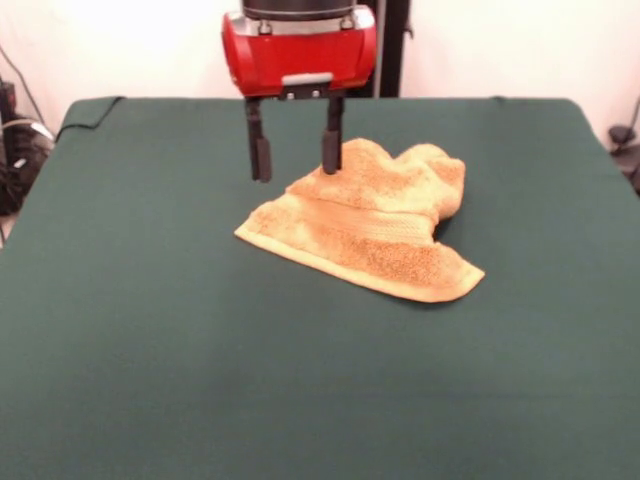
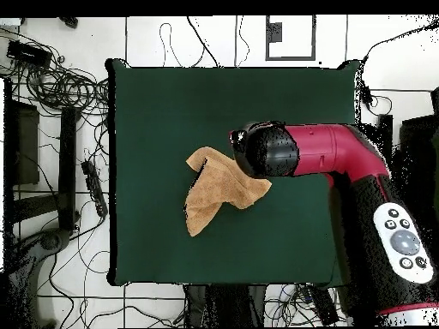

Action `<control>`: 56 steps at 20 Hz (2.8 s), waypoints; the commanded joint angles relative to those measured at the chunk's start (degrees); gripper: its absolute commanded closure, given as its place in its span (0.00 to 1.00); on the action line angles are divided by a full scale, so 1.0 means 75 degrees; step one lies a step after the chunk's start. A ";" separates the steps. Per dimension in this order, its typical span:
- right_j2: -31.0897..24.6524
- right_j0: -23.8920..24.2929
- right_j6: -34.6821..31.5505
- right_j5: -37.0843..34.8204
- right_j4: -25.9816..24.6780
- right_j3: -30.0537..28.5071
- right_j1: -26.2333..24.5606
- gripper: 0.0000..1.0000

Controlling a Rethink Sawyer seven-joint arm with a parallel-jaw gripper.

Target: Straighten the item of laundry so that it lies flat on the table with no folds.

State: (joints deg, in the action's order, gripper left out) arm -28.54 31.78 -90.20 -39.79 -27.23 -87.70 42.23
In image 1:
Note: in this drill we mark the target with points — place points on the black plug adapter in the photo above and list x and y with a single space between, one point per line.
620 135

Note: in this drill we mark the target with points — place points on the dark green tablecloth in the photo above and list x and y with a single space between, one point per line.
200 350

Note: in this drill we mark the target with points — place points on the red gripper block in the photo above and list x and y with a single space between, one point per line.
300 55

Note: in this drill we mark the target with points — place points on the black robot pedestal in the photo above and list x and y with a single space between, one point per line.
392 50

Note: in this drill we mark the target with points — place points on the black power strip red switch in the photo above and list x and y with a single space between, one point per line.
7 100

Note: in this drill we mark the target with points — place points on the tan terry towel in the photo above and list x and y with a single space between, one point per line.
380 235

